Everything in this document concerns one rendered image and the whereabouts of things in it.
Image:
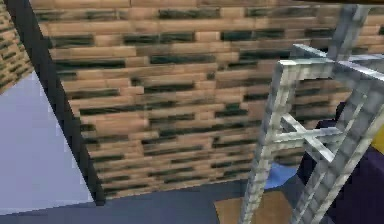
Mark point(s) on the yellow cushion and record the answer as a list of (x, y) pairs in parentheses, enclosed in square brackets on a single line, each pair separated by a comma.
[(379, 140)]

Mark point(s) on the grey metal frame stand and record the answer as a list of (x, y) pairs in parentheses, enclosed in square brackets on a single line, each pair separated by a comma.
[(286, 96)]

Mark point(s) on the brown wooden box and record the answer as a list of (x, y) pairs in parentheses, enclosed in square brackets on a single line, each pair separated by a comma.
[(233, 210)]

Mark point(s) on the blue cloth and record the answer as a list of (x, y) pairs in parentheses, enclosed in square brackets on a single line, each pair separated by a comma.
[(278, 175)]

